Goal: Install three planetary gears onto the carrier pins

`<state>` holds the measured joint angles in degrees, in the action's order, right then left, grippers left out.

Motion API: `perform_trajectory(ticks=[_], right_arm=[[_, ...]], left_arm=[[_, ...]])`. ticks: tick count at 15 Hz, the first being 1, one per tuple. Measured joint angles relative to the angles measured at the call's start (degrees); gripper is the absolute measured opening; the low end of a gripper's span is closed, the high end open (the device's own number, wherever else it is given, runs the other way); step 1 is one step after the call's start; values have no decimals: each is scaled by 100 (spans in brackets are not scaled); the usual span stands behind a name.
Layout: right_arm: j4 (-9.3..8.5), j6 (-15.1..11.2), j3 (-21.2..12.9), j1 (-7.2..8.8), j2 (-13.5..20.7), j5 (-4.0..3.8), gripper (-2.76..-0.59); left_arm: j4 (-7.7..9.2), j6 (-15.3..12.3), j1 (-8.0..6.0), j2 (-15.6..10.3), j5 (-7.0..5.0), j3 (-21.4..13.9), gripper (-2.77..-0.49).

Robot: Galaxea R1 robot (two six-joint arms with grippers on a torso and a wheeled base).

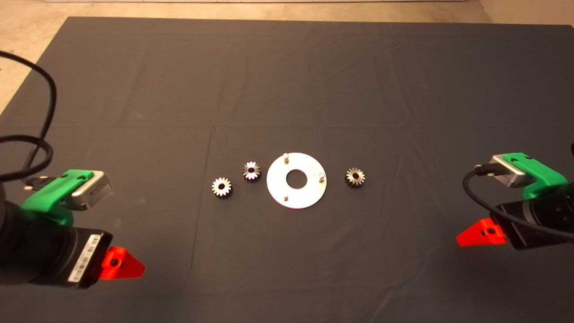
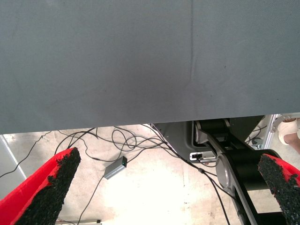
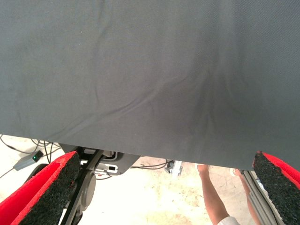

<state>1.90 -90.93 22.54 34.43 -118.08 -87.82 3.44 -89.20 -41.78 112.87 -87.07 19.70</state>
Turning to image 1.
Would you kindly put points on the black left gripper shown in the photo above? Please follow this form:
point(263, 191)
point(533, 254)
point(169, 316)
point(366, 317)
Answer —
point(80, 258)

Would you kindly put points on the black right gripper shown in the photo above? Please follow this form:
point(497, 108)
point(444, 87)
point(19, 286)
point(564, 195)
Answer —
point(533, 224)

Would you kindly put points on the small steel planetary gear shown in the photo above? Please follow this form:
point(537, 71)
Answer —
point(360, 181)
point(217, 189)
point(256, 175)

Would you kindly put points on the round metal carrier plate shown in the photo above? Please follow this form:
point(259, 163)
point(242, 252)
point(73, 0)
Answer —
point(278, 179)

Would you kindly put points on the dark grey table cloth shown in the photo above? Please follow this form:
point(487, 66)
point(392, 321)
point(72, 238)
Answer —
point(287, 89)

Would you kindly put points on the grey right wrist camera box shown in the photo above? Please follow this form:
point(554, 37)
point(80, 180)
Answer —
point(511, 175)

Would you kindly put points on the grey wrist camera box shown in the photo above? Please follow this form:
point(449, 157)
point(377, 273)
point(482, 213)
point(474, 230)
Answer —
point(92, 195)
point(511, 175)

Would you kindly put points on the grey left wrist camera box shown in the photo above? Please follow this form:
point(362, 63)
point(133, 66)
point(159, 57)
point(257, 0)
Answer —
point(92, 195)

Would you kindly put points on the green right camera mount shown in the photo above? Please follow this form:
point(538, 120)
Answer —
point(542, 179)

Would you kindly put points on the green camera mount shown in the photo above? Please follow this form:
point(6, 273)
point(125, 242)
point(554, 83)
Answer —
point(49, 193)
point(542, 179)

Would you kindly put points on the green left camera mount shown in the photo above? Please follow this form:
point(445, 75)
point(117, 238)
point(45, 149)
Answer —
point(49, 193)

